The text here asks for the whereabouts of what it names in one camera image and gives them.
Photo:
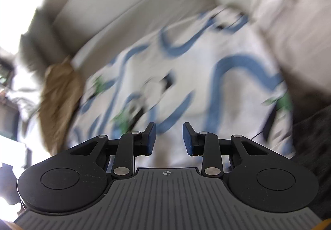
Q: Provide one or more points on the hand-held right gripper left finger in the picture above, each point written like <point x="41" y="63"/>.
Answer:
<point x="151" y="139"/>

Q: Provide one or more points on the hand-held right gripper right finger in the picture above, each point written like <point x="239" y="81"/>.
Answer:
<point x="187" y="139"/>

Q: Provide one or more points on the white blue printed blanket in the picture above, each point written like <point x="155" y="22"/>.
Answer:
<point x="206" y="46"/>

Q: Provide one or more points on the tan cloth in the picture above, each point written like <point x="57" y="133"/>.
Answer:
<point x="58" y="105"/>

